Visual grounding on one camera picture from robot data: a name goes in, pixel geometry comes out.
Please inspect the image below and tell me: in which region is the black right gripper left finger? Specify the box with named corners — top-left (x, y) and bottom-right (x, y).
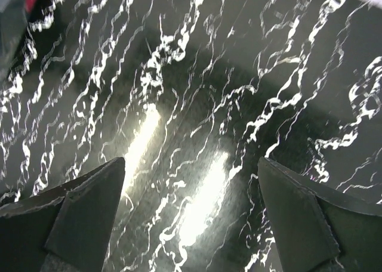
top-left (1, 157), bottom-right (125, 271)

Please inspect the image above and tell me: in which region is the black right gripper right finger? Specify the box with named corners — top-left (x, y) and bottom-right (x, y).
top-left (258, 157), bottom-right (381, 271)

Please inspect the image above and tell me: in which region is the clear plastic storage bin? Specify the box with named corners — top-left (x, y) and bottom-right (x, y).
top-left (1, 0), bottom-right (28, 80)

